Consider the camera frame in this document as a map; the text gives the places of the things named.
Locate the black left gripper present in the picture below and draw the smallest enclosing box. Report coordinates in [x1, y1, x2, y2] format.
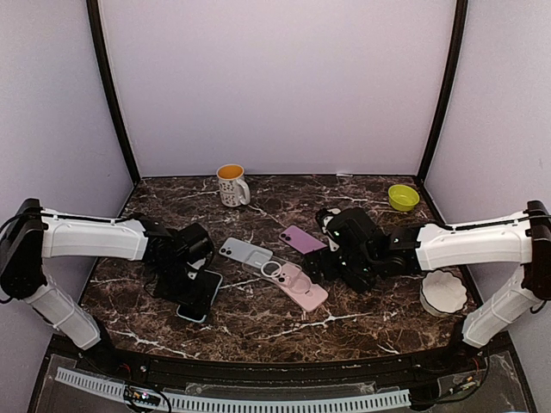
[152, 260, 214, 314]

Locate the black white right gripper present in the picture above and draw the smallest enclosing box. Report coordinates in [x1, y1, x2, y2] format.
[302, 244, 378, 283]

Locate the light blue phone case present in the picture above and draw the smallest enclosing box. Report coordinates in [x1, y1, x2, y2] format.
[176, 270, 223, 324]

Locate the light blue bare phone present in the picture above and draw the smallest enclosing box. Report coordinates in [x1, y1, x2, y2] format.
[219, 237, 273, 269]

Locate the pink phone case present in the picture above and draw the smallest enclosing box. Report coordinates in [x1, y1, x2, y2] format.
[263, 262, 328, 312]

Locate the purple phone case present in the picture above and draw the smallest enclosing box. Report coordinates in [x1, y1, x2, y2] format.
[278, 225, 327, 255]

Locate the clear phone case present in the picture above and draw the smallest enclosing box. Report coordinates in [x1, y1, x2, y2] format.
[242, 251, 312, 295]

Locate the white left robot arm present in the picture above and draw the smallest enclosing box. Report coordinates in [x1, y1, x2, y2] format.
[1, 199, 223, 375]

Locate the yellow-green bowl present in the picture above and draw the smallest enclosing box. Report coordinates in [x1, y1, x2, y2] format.
[387, 184, 420, 212]

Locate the white scalloped dish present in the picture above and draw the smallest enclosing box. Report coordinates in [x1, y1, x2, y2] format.
[420, 270, 467, 317]

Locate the white spotted mug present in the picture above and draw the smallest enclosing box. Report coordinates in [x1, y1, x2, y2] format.
[216, 164, 251, 207]

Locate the black front rail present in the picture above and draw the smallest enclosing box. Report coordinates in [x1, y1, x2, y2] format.
[81, 317, 487, 388]

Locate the grey slotted cable duct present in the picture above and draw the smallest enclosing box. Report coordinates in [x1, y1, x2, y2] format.
[55, 367, 412, 412]

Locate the right black frame post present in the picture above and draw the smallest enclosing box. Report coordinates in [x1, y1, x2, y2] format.
[415, 0, 469, 182]

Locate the black frame post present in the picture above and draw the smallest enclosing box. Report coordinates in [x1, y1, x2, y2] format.
[85, 0, 141, 187]
[415, 0, 469, 182]

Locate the left black frame post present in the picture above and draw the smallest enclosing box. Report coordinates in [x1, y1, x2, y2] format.
[85, 0, 141, 187]

